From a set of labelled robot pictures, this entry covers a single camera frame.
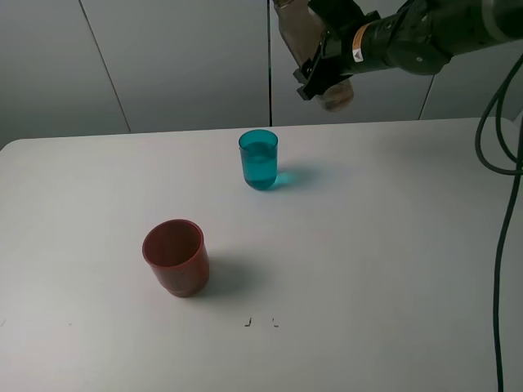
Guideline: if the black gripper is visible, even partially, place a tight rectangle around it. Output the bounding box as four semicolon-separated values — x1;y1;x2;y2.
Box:
293;0;408;100

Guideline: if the smoky translucent plastic bottle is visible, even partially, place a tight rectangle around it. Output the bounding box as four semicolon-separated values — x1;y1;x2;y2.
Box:
273;0;354;112

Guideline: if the teal translucent plastic cup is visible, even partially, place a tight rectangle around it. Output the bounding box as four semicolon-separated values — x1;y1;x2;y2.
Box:
239;129;279;190

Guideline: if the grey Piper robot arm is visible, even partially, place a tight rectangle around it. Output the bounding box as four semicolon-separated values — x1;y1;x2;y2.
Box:
294;0;522;100

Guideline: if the red plastic cup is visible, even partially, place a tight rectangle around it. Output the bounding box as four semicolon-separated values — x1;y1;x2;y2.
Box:
142;219;210;298

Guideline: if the black cable bundle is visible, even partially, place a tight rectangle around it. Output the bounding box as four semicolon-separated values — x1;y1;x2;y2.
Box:
476;55;523;392

